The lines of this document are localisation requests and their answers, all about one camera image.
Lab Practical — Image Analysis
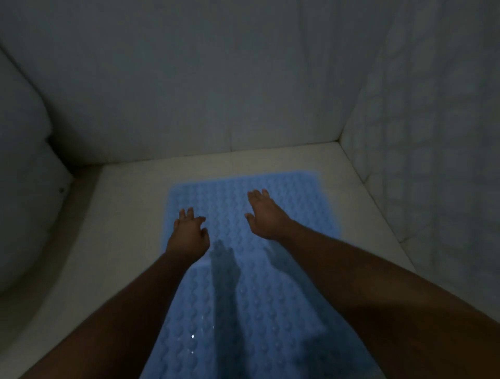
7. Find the person's left hand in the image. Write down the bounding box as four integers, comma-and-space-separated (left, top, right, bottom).
165, 207, 211, 264

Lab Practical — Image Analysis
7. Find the person's right hand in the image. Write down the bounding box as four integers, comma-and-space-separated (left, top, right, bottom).
245, 188, 297, 241

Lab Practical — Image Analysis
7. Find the blue bath mat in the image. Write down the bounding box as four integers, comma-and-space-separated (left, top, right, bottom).
140, 249, 385, 379
162, 170, 343, 266

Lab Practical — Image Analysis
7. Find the person's left forearm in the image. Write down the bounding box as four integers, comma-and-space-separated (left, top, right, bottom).
19, 251, 196, 379

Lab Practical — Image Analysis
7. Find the person's right forearm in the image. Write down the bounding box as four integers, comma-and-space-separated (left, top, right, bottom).
279, 220, 500, 379

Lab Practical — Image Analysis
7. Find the white toilet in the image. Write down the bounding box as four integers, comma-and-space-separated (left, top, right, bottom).
0, 48, 75, 294

